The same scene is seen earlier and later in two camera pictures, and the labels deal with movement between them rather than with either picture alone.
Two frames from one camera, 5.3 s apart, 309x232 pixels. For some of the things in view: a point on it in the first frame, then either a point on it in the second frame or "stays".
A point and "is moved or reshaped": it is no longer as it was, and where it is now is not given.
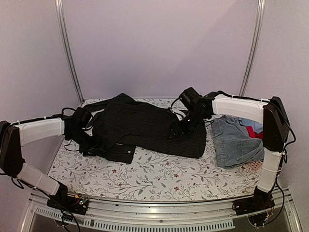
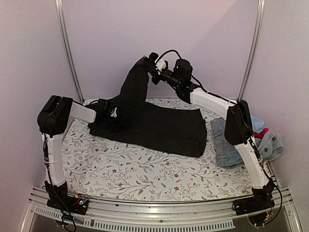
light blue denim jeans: [234, 148] stays
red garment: [252, 134] stays
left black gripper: [95, 146] → [120, 124]
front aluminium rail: [202, 214] stays
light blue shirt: [257, 127] stays
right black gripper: [179, 129] → [154, 77]
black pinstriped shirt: [123, 126] is moved or reshaped
